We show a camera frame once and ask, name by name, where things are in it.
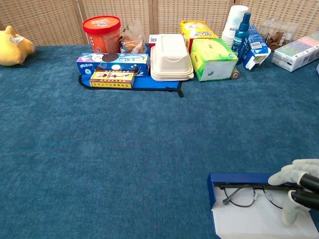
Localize woven folding screen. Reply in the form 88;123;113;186
0;0;319;47

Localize teal carpet table cover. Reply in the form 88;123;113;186
0;44;319;239

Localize clear box with brown pieces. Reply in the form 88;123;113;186
259;18;301;52

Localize blue white milk carton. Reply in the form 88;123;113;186
242;24;272;71

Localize small yellow red box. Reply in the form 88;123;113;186
89;70;136;90

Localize small red white box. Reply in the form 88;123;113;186
149;34;162;54

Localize stack of white paper cups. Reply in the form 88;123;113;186
221;5;249;49

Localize stack of beige food containers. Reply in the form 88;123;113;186
150;33;194;82

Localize red instant noodle tub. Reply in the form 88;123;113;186
82;15;122;54

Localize blue cookie box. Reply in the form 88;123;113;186
76;52;151;78

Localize yellow plush toy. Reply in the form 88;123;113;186
0;25;36;67

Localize black-framed eyeglasses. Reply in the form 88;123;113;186
219;183;304;210

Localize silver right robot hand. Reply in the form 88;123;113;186
268;158;319;226

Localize blue flat tray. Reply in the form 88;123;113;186
78;74;184;98

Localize blue spray bottle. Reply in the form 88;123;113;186
231;11;252;65

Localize blue glasses case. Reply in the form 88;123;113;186
207;172;319;239

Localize pastel tissue multipack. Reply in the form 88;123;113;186
271;31;319;73

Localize green tissue pack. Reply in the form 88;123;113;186
190;38;239;82

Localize yellow tissue pack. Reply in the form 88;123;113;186
180;20;219;54

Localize clear bag of pastries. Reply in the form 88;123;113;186
120;19;148;54

